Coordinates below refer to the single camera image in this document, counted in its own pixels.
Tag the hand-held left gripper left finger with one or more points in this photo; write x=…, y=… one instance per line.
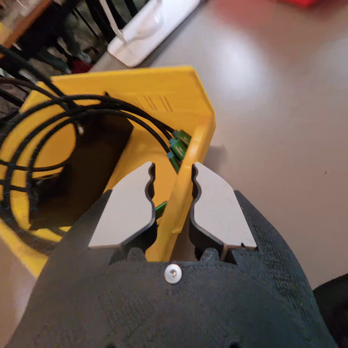
x=125, y=209

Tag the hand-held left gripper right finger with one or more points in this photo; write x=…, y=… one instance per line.
x=220, y=214

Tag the yellow plastic bin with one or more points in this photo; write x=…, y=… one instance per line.
x=152, y=84

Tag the black bin divider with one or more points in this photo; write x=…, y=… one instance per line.
x=89, y=168

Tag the wooden edged table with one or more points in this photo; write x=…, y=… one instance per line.
x=16, y=30

